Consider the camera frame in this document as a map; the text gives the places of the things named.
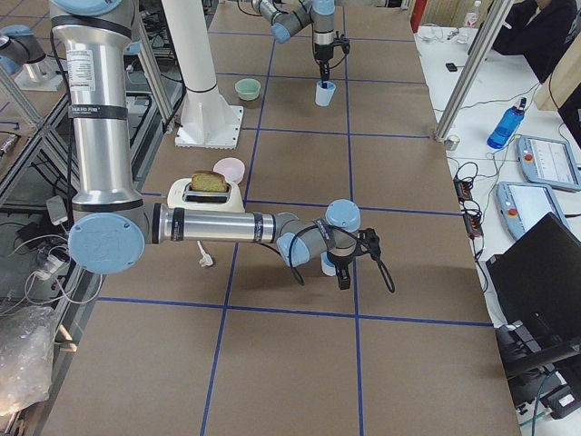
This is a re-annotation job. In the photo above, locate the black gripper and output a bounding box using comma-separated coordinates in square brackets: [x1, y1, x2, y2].
[313, 36, 350, 87]
[326, 242, 359, 290]

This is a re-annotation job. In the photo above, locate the light blue cup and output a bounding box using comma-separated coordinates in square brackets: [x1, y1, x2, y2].
[320, 253, 336, 277]
[315, 81, 336, 107]

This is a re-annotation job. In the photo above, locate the green bowl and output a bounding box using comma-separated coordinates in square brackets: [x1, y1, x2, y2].
[234, 78, 261, 102]

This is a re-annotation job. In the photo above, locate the pink bowl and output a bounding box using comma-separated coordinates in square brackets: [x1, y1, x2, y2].
[212, 157, 246, 184]

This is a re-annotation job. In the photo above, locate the white toaster plug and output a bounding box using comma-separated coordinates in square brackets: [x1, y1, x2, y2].
[196, 241, 214, 268]

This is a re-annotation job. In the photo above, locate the bread slice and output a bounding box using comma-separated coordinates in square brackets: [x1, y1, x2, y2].
[191, 171, 229, 193]

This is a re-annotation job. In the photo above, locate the cream toaster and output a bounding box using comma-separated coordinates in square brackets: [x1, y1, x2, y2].
[167, 178, 245, 213]

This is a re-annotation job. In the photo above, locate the blue water bottle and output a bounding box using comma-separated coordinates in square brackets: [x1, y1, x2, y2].
[487, 97, 527, 149]

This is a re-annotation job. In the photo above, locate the near teach pendant tablet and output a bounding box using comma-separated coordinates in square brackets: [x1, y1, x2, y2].
[496, 182, 569, 240]

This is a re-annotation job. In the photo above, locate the teach pendant tablet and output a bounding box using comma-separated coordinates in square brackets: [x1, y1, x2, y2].
[517, 135, 580, 192]
[496, 182, 569, 240]

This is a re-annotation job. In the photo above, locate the black laptop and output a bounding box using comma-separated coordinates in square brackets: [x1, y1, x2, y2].
[486, 213, 580, 340]

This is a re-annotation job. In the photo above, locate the seated person in black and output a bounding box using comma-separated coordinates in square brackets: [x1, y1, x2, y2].
[492, 0, 577, 83]

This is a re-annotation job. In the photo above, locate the far teach pendant tablet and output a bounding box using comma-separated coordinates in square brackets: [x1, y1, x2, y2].
[517, 135, 580, 192]

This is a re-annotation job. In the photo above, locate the clear plastic bag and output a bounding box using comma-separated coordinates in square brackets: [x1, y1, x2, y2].
[1, 306, 56, 416]

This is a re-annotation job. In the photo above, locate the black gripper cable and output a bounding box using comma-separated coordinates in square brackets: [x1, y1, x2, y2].
[283, 220, 396, 292]

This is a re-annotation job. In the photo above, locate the white camera pillar base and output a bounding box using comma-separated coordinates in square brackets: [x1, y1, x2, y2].
[162, 0, 244, 149]

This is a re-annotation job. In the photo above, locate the aluminium frame post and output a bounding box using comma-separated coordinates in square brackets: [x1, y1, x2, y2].
[433, 0, 514, 151]

